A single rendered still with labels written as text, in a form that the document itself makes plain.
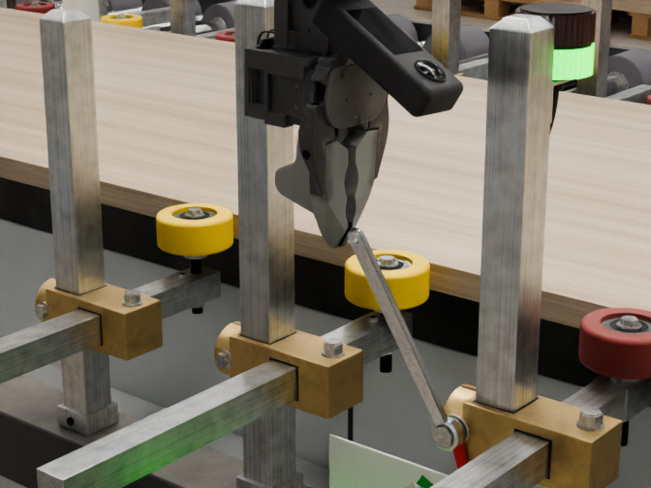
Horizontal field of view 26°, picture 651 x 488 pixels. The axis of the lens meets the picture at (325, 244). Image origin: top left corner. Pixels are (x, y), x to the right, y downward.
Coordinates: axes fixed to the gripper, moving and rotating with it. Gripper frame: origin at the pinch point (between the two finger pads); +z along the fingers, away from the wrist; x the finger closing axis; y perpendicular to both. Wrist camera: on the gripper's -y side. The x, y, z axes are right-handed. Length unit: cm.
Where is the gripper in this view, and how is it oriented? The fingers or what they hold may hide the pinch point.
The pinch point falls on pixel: (345, 232)
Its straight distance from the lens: 107.6
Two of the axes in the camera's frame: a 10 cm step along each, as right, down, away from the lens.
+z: -0.2, 9.5, 3.2
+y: -7.8, -2.1, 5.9
